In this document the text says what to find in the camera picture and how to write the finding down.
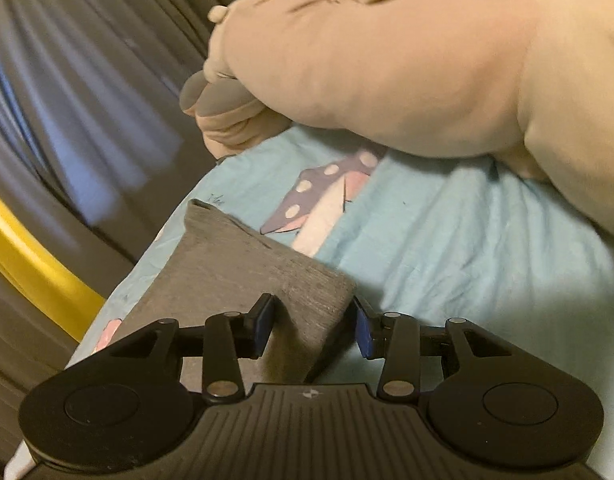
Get grey pants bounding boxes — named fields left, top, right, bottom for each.
left=123, top=198, right=358, bottom=397

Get grey curtain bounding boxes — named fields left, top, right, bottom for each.
left=0, top=0, right=300, bottom=461

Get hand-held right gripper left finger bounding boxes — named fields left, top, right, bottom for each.
left=105, top=293, right=277, bottom=405

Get yellow curtain strip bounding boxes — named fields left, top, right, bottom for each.
left=0, top=182, right=106, bottom=344

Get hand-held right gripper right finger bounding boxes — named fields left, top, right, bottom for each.
left=353, top=296, right=516, bottom=402

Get pale plush toy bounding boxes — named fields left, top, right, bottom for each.
left=179, top=0, right=614, bottom=239

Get blue mushroom print bed sheet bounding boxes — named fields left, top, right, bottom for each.
left=2, top=125, right=614, bottom=480

